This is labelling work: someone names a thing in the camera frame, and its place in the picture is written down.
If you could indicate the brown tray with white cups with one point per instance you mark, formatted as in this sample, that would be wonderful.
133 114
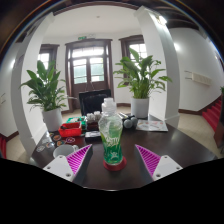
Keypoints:
93 125

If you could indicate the printed paper sheet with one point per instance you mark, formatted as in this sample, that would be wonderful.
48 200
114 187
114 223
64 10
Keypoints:
151 125

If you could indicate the clear green-labelled drink bottle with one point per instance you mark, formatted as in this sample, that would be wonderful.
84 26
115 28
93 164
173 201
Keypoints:
111 140

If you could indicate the red carpeted staircase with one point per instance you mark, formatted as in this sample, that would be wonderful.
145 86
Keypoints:
213 115
2 145

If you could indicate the green exit sign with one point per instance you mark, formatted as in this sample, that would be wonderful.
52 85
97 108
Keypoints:
82 37

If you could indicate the red plastic box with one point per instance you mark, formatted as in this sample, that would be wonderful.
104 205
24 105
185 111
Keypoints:
70 130

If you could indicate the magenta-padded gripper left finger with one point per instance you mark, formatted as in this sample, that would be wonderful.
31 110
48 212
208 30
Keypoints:
58 166

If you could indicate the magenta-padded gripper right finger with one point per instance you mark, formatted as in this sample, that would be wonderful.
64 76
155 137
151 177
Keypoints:
166 166

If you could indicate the leafy plant in white pot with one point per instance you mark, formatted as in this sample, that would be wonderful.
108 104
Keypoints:
52 118
140 106

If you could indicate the green box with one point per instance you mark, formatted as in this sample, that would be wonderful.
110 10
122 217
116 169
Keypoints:
75 120

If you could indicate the white wall radiator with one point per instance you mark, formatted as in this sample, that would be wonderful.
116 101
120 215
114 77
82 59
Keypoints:
200 78

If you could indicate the wooden double glass door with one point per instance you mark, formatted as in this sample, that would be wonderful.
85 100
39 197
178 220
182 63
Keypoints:
88 70

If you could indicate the flat black device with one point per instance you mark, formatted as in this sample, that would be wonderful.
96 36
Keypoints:
92 135

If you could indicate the wooden framed window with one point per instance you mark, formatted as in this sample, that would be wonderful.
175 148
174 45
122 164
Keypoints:
45 56
138 50

